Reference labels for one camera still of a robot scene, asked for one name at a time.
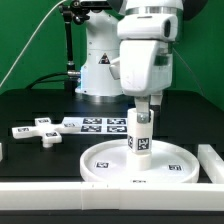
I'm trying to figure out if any white cable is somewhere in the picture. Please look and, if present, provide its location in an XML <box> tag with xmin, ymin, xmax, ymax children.
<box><xmin>0</xmin><ymin>0</ymin><xmax>68</xmax><ymax>88</ymax></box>

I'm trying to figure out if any white cross-shaped table base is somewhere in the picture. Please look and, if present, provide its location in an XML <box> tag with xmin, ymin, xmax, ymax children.
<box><xmin>12</xmin><ymin>117</ymin><xmax>81</xmax><ymax>148</ymax></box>

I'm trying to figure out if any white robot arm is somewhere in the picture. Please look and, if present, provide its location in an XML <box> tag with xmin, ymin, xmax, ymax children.
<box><xmin>76</xmin><ymin>0</ymin><xmax>208</xmax><ymax>123</ymax></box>

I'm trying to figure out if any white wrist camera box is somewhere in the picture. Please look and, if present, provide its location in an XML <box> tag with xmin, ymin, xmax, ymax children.
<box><xmin>117</xmin><ymin>14</ymin><xmax>178</xmax><ymax>42</ymax></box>

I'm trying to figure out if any white fence rail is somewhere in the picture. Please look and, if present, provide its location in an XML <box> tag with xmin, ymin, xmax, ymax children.
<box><xmin>0</xmin><ymin>182</ymin><xmax>224</xmax><ymax>211</ymax></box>
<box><xmin>197</xmin><ymin>144</ymin><xmax>224</xmax><ymax>184</ymax></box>

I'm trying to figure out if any white round table top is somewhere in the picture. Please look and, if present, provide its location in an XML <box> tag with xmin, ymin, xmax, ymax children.
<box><xmin>80</xmin><ymin>139</ymin><xmax>200</xmax><ymax>184</ymax></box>

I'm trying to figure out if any white marker tag sheet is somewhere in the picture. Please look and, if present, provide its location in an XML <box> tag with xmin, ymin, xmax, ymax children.
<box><xmin>62</xmin><ymin>117</ymin><xmax>127</xmax><ymax>135</ymax></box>

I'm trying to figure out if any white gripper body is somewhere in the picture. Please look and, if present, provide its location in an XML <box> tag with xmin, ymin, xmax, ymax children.
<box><xmin>109</xmin><ymin>40</ymin><xmax>173</xmax><ymax>97</ymax></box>

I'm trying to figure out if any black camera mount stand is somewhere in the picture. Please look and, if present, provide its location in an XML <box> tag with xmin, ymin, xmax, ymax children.
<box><xmin>59</xmin><ymin>0</ymin><xmax>120</xmax><ymax>100</ymax></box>

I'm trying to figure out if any white right fence rail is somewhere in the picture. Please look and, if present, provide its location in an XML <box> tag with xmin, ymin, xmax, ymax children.
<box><xmin>197</xmin><ymin>144</ymin><xmax>224</xmax><ymax>184</ymax></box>

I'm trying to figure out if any white front fence rail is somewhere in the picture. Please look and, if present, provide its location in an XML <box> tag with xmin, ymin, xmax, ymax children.
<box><xmin>0</xmin><ymin>182</ymin><xmax>224</xmax><ymax>211</ymax></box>

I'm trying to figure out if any black cable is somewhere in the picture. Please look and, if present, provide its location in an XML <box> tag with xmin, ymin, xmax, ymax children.
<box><xmin>25</xmin><ymin>71</ymin><xmax>73</xmax><ymax>90</ymax></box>

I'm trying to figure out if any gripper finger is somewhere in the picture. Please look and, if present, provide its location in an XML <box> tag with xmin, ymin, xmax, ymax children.
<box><xmin>150</xmin><ymin>91</ymin><xmax>163</xmax><ymax>106</ymax></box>
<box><xmin>134</xmin><ymin>97</ymin><xmax>151</xmax><ymax>124</ymax></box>

